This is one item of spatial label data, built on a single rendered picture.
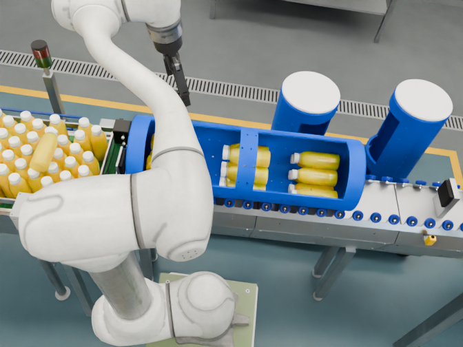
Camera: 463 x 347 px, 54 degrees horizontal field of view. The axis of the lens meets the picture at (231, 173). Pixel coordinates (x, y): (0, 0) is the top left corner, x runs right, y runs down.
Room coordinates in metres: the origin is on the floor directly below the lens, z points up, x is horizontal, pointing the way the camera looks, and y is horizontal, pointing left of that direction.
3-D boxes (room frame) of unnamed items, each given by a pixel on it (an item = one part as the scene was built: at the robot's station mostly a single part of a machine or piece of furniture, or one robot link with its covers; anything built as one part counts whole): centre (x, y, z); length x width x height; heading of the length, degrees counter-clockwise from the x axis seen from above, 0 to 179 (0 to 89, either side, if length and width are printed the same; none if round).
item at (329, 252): (1.20, -0.60, 0.31); 0.06 x 0.06 x 0.63; 4
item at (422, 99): (1.70, -0.86, 1.03); 0.28 x 0.28 x 0.01
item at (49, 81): (1.39, 0.85, 0.55); 0.04 x 0.04 x 1.10; 4
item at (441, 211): (1.15, -0.89, 1.00); 0.10 x 0.04 x 0.15; 4
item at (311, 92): (1.63, -0.31, 1.03); 0.28 x 0.28 x 0.01
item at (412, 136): (1.70, -0.86, 0.59); 0.28 x 0.28 x 0.88
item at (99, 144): (1.16, 0.57, 0.98); 0.07 x 0.07 x 0.16
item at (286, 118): (1.63, -0.31, 0.59); 0.28 x 0.28 x 0.88
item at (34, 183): (0.91, 0.73, 0.98); 0.07 x 0.07 x 0.16
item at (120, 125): (1.26, 0.50, 0.95); 0.10 x 0.07 x 0.10; 4
